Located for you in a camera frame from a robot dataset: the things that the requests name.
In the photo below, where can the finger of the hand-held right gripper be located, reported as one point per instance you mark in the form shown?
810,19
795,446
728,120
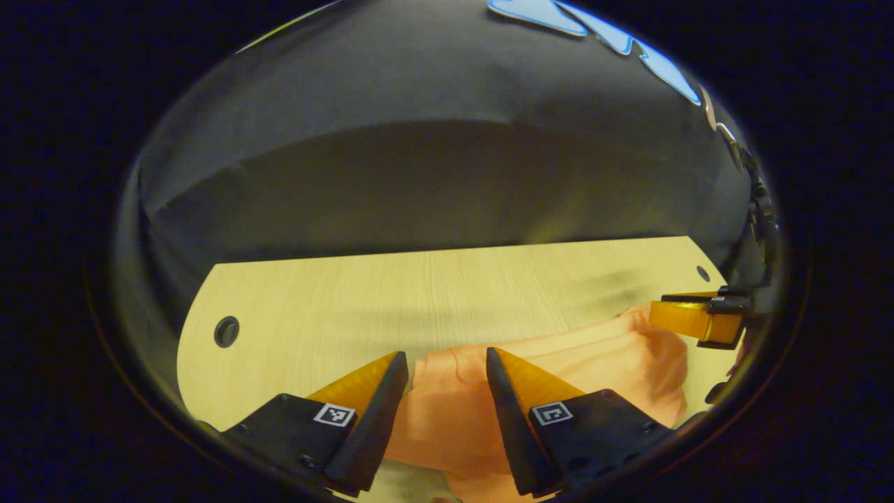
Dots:
688,318

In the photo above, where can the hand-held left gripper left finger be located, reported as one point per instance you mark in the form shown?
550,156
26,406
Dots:
374,419

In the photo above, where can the black backdrop cloth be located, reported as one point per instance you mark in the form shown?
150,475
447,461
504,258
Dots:
447,154

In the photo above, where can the orange T-shirt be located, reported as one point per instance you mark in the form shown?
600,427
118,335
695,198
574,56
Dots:
447,419

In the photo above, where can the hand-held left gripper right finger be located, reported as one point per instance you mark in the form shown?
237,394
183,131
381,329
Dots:
513,419

